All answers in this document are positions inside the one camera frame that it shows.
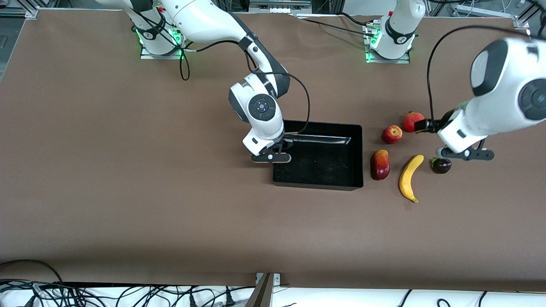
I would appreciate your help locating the red yellow apple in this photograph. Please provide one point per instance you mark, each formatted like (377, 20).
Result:
(391, 134)

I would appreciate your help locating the aluminium frame rail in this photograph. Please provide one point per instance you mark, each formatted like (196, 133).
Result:
(490, 13)
(17, 13)

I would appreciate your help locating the yellow banana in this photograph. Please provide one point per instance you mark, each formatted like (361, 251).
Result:
(408, 179)

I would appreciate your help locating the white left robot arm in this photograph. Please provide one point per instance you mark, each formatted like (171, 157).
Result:
(503, 85)

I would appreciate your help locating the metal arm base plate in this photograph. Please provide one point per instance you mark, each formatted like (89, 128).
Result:
(162, 56)
(388, 61)

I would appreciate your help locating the brown table cover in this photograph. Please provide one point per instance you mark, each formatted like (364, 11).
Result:
(128, 192)

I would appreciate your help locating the red pomegranate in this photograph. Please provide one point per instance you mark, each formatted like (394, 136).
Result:
(411, 121)

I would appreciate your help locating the black plastic box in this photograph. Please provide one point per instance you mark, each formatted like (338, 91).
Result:
(315, 170)

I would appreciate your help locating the red yellow mango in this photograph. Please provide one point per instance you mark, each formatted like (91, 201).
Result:
(380, 165)

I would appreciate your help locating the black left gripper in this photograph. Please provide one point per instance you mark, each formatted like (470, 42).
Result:
(445, 117)

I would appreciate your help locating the small metal bracket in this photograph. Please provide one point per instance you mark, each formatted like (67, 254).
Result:
(277, 279)

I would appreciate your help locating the white power strip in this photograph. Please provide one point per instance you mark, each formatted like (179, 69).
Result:
(279, 8)

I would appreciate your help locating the dark purple eggplant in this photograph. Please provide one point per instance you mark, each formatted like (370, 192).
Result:
(441, 166)

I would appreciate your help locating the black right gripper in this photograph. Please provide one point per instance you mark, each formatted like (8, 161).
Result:
(286, 145)

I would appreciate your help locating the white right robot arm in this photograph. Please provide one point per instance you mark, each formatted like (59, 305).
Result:
(204, 21)

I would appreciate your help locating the grey metal post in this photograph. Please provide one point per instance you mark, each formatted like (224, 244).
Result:
(262, 294)

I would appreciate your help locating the white sheet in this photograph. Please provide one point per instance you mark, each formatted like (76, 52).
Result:
(341, 298)

